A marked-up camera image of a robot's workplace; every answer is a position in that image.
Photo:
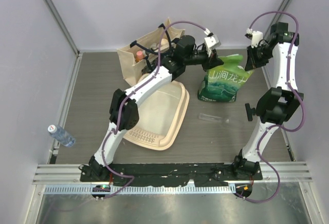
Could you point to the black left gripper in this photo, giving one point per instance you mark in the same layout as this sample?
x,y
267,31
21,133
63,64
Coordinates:
x,y
212,61

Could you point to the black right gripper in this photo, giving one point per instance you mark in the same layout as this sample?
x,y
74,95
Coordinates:
x,y
251,61

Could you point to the green litter bag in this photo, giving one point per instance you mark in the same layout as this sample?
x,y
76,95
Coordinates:
x,y
222,83

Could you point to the black bag clip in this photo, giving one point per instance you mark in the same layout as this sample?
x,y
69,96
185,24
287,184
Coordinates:
x,y
251,112

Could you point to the clear plastic scoop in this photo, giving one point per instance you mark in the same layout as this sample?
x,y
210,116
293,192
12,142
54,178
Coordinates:
x,y
211,118

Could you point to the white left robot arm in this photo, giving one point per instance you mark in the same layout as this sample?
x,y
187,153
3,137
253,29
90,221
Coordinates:
x,y
123,111

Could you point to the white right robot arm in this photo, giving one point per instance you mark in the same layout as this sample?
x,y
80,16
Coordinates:
x,y
280,102

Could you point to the cream plastic litter box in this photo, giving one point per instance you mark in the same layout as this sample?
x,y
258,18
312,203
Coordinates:
x,y
160,118

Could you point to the beige capped bottle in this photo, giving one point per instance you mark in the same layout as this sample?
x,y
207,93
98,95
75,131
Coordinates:
x,y
164,42

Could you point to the pink capped bottle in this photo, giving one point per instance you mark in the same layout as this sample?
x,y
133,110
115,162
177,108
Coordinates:
x,y
139,56

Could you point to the beige canvas tote bag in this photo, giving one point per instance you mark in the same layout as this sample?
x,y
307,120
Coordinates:
x,y
132,71

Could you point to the clear water bottle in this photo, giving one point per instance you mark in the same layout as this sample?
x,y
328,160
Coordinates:
x,y
61,135

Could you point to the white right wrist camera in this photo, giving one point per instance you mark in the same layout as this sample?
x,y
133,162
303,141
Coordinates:
x,y
255,37

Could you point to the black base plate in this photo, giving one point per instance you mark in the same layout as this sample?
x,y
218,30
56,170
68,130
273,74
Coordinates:
x,y
170,174

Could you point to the perforated cable duct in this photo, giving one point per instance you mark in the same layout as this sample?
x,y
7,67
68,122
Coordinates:
x,y
94,189

